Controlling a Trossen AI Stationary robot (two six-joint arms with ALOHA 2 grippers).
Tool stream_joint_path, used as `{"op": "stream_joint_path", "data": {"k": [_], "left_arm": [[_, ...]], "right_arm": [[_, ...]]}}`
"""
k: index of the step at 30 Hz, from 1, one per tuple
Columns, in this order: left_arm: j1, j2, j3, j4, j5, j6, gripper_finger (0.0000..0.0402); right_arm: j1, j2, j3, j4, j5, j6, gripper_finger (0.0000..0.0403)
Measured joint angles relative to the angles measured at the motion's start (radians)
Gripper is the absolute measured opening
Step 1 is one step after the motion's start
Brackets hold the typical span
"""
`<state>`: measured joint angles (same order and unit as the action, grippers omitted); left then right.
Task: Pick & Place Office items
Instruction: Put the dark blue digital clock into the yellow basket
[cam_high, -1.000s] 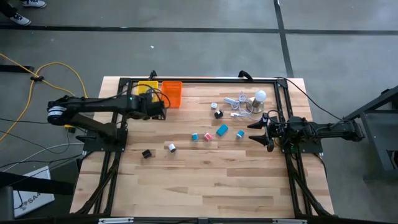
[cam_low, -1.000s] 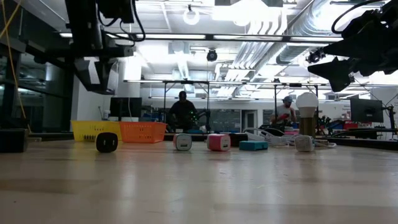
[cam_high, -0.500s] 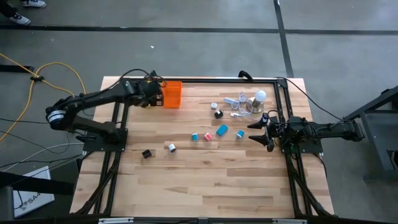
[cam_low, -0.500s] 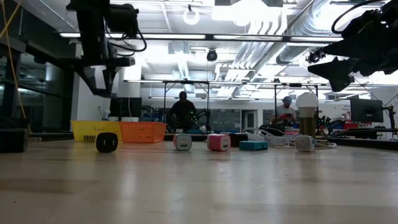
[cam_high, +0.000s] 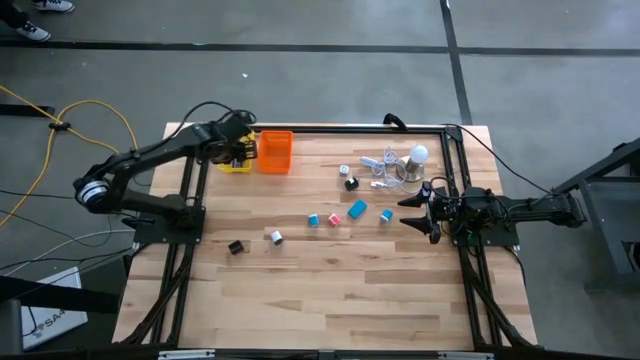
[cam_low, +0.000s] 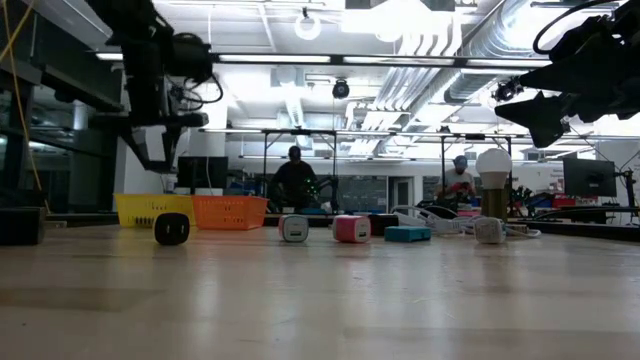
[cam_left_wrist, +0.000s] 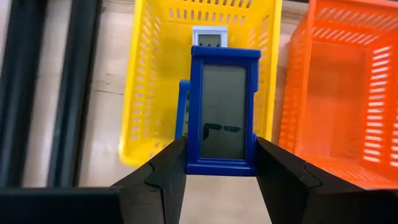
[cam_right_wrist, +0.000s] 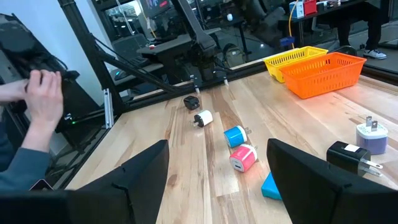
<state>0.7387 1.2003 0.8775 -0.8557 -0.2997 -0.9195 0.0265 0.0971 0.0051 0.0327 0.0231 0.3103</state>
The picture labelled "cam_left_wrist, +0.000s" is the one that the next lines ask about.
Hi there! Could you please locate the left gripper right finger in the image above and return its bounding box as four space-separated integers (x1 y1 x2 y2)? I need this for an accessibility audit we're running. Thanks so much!
256 136 398 224

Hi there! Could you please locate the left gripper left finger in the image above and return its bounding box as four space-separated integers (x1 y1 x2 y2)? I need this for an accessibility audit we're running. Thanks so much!
0 136 188 224

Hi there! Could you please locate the blue digital clock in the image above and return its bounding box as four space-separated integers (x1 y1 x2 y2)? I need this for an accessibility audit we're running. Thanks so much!
174 80 191 141
185 45 262 177

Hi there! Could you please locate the white digital clock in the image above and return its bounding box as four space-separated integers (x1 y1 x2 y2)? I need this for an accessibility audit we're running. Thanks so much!
192 26 228 48

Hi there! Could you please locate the orange plastic basket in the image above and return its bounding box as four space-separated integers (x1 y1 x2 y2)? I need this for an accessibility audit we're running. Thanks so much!
278 0 398 190

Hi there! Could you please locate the yellow plastic basket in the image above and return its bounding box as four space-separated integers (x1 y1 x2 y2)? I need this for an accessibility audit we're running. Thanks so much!
118 0 283 167

